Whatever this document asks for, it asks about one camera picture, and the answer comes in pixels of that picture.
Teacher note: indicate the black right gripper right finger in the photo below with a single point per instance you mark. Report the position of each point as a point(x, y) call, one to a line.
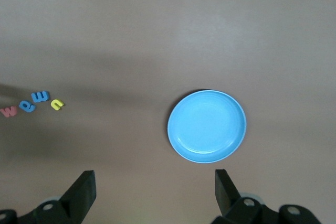
point(228, 197)

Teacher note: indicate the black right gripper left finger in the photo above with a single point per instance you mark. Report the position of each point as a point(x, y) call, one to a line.
point(78, 197)

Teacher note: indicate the yellow foam letter u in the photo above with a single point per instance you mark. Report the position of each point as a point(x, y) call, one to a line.
point(55, 105)

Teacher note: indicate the blue foam letter a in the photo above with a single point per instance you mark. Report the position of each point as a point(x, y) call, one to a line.
point(29, 106)

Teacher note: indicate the blue foam lowercase m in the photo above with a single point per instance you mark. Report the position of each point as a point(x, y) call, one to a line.
point(39, 96)

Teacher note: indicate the pink foam letter w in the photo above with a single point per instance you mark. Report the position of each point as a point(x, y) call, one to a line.
point(9, 111)

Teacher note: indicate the blue plate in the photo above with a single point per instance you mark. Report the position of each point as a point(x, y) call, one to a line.
point(207, 127)

